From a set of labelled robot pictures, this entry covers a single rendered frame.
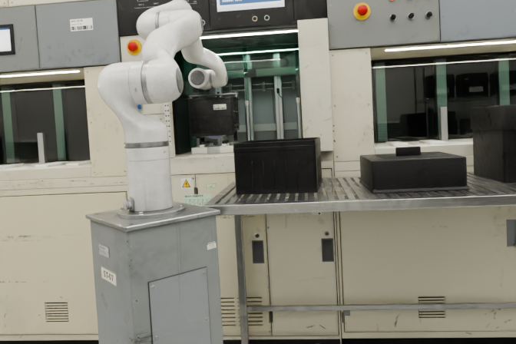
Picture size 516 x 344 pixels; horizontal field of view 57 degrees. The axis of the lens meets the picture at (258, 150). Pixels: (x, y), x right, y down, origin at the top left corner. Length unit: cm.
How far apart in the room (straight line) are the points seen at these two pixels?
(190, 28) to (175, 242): 72
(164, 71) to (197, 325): 69
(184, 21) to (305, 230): 98
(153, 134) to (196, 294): 45
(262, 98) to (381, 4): 111
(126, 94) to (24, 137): 159
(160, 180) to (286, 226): 84
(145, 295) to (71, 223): 106
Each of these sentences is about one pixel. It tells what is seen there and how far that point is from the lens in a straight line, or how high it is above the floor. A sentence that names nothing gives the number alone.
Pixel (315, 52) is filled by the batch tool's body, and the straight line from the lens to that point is 196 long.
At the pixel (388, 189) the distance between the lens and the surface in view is 152.
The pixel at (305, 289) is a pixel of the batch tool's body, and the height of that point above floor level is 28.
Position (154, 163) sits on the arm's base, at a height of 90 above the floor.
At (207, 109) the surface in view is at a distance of 224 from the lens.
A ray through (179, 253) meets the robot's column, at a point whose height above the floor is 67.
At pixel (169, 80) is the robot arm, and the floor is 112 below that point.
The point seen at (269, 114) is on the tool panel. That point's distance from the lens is 290.
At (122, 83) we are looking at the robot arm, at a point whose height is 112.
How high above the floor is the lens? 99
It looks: 3 degrees down
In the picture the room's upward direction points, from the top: 3 degrees counter-clockwise
